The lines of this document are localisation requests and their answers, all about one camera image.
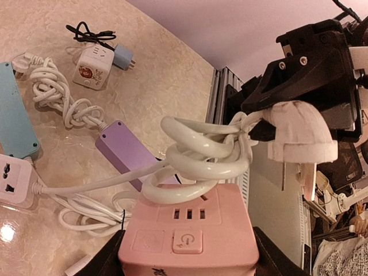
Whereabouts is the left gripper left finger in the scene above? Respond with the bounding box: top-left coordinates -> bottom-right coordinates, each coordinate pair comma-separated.
76,230 -> 125,276

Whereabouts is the pink socket block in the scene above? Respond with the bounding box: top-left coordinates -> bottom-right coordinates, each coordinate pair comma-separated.
118,183 -> 259,275

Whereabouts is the black usb cable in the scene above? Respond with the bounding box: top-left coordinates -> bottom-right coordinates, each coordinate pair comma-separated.
65,20 -> 117,51

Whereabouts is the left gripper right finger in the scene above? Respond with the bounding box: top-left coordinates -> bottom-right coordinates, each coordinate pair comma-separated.
252,227 -> 307,276

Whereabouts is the white coiled cable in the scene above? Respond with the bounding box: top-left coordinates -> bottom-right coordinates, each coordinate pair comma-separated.
31,110 -> 265,238

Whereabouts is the light blue plug adapter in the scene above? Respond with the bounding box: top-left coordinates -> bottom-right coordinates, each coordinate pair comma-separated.
113,44 -> 136,71

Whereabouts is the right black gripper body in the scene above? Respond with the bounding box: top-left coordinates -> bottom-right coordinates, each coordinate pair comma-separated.
275,20 -> 362,141

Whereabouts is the purple block white cable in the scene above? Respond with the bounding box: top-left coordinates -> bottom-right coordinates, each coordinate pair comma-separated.
11,52 -> 109,130

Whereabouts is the white cube socket with sticker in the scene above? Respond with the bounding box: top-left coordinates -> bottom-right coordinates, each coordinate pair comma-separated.
72,43 -> 114,90

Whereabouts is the teal rectangular power block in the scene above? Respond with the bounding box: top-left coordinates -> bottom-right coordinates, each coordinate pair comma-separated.
1,62 -> 40,159

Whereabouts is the white power strip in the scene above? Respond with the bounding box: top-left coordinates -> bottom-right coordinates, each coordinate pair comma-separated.
1,154 -> 37,209

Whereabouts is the purple rectangular power block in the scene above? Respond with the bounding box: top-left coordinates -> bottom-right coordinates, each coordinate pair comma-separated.
94,120 -> 179,193

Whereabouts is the white usb charger plug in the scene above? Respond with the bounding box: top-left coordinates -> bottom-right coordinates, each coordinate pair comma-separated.
64,255 -> 93,276

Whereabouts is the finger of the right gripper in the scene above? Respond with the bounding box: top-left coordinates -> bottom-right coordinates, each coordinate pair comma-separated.
241,47 -> 350,113
249,120 -> 277,142

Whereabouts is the white power strip cable plug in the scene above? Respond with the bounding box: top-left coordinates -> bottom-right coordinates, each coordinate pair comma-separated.
263,101 -> 338,201

